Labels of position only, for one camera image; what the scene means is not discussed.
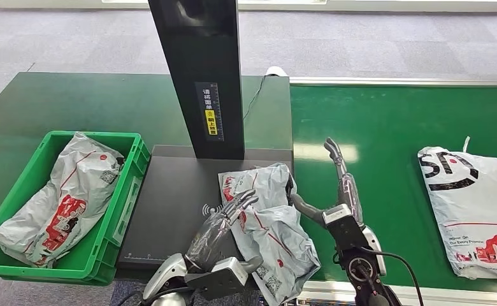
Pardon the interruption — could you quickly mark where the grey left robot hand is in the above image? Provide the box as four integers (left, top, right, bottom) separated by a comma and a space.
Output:
184, 189, 264, 273

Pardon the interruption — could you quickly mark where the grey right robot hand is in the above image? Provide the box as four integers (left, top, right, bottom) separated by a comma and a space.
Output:
291, 137, 364, 230

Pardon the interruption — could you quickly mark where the grey mailer bag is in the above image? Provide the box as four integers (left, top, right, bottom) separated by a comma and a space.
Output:
217, 163, 322, 306

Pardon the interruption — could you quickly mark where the green conveyor belt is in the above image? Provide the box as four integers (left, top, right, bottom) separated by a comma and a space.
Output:
289, 84, 497, 295

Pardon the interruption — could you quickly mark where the green plastic crate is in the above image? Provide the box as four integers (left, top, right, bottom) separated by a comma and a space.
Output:
0, 131, 152, 287

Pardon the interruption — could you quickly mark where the large grey mailer, black logo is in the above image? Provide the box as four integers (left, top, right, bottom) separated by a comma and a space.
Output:
417, 135, 497, 281

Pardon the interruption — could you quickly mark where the black and yellow column label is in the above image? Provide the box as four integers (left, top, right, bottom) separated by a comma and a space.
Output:
194, 82, 225, 143

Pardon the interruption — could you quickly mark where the crumpled grey mailer, red print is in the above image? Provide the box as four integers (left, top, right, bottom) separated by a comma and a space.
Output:
0, 132, 126, 270

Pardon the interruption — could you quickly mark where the black scanner column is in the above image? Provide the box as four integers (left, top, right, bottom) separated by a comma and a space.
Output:
148, 0, 246, 161

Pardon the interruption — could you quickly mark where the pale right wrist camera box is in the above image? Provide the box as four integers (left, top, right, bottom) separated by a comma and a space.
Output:
322, 204, 353, 226

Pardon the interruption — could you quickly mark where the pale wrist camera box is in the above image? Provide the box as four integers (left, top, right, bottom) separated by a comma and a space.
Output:
322, 204, 353, 226
184, 257, 250, 302

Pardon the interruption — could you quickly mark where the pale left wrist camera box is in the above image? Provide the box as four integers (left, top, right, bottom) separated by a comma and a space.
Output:
184, 257, 250, 302

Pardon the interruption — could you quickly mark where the black scanner base plate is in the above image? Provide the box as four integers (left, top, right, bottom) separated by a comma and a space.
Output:
117, 145, 294, 281

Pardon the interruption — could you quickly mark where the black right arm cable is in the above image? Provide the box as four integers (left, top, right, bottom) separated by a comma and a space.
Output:
359, 246, 426, 306

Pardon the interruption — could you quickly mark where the aluminium conveyor frame rail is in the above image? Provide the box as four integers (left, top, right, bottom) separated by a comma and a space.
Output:
286, 279, 497, 306
289, 76, 497, 87

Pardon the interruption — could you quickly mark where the thin black power cable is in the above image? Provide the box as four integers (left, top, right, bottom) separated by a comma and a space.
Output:
242, 75, 267, 122

